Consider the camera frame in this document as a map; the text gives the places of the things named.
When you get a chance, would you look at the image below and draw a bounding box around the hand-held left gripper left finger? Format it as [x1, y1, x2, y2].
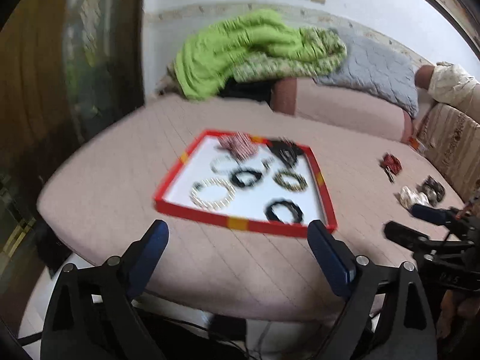
[40, 219, 169, 360]

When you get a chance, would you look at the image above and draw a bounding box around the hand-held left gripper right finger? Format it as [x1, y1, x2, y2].
[307, 219, 437, 360]

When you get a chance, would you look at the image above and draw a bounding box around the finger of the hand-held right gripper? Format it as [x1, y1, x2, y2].
[384, 221, 434, 251]
[410, 204, 464, 226]

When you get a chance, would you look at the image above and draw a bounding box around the black bead bracelet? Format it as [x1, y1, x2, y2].
[264, 198, 305, 224]
[230, 169, 265, 189]

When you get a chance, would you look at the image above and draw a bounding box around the white pearl bracelet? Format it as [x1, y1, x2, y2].
[190, 177, 237, 211]

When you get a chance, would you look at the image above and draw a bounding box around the olive and white bead bracelet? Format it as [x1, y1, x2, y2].
[273, 170, 308, 193]

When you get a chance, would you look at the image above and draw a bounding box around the red tray with white inside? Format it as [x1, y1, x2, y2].
[154, 130, 338, 239]

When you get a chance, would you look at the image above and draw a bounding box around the clear white bead bracelet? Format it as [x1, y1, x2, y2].
[211, 154, 241, 175]

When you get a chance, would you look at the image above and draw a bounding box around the person's right hand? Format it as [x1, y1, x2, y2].
[437, 289, 480, 342]

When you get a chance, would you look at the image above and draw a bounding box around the white patterned scrunchie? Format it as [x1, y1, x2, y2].
[398, 185, 430, 209]

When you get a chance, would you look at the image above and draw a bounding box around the dark patterned scrunchie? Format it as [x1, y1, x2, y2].
[420, 175, 447, 205]

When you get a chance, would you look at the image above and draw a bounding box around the red patterned scrunchie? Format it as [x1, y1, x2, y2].
[379, 152, 402, 175]

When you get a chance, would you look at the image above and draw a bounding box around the striped beige headboard cushion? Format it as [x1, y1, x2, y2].
[415, 103, 480, 205]

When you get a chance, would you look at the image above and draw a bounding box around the black hair claw clip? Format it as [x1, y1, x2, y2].
[268, 139, 302, 167]

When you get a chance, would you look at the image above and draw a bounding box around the cream floral pillow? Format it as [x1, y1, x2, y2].
[427, 62, 480, 106]

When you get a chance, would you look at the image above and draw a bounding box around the brown pillow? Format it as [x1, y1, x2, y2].
[414, 65, 436, 92]

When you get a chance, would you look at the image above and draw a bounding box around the pink bolster pillow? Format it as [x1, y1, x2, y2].
[272, 77, 413, 145]

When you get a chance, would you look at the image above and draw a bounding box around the pink checked scrunchie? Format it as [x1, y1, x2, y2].
[217, 132, 259, 160]

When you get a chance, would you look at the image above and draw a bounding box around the grey quilted blanket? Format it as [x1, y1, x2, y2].
[313, 28, 421, 117]

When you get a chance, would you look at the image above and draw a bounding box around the beige patterned cloth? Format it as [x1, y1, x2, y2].
[155, 64, 185, 97]

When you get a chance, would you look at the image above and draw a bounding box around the dark cloth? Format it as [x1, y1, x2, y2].
[217, 79, 274, 103]

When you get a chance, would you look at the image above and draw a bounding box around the dark wooden cabinet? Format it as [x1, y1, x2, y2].
[0, 0, 148, 263]

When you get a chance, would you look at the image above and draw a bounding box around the green quilt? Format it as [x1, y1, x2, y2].
[174, 9, 347, 102]

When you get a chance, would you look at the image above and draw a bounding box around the framed wall picture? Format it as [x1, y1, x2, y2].
[386, 0, 480, 61]

